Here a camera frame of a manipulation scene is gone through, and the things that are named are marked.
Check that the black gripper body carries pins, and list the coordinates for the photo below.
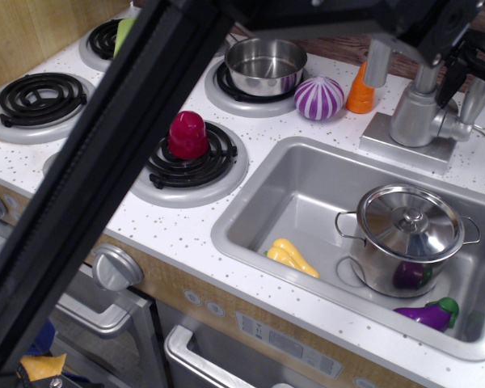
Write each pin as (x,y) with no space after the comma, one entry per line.
(472,46)

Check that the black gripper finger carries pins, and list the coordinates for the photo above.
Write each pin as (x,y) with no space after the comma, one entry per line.
(454,77)

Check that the silver faucet lever handle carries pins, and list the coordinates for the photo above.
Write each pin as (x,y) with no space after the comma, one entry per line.
(473,103)

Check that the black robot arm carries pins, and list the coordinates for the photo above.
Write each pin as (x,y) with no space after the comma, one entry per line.
(160,62)

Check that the silver toy faucet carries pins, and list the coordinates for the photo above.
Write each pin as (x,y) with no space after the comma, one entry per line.
(418,133)

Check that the orange toy carrot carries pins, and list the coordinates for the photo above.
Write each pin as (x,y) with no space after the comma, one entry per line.
(361,97)

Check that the purple white toy onion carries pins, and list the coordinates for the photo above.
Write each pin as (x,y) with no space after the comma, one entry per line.
(319,98)

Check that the steel pot with lid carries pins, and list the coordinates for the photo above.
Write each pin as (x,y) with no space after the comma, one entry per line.
(404,237)

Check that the small steel saucepan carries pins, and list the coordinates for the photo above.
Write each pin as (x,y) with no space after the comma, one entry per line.
(265,68)

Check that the grey toy sink basin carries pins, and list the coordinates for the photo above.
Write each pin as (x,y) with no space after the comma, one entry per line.
(305,191)

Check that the back right black burner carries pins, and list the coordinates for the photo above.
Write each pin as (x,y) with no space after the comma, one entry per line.
(222,93)

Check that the black burner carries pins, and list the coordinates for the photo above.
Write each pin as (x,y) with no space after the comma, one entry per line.
(97,47)
(44,107)
(171,182)
(222,93)

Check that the purple toy eggplant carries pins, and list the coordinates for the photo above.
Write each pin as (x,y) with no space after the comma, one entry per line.
(439,315)

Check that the yellow toy pepper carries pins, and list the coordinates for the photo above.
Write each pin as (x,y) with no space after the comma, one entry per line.
(286,253)

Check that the red toy pepper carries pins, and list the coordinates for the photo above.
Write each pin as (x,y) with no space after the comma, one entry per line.
(187,137)

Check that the front right black burner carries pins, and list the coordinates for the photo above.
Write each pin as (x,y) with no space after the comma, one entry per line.
(171,182)

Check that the green toy item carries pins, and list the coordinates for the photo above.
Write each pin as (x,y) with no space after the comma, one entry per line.
(123,29)

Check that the back left black burner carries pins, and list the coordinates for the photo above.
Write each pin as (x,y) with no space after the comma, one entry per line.
(97,47)

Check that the silver stove knob right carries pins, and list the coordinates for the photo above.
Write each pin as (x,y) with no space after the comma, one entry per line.
(114,269)

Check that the front left black burner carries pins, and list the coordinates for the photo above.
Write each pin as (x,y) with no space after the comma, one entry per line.
(44,107)

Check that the blue cloth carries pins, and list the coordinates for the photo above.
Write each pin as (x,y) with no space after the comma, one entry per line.
(43,341)

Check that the yellow cloth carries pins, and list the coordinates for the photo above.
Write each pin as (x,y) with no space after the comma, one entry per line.
(41,367)

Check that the silver dishwasher door handle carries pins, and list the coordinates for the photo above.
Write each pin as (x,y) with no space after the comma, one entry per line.
(208,358)

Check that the silver oven door handle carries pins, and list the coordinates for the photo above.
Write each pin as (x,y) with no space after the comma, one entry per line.
(108,324)

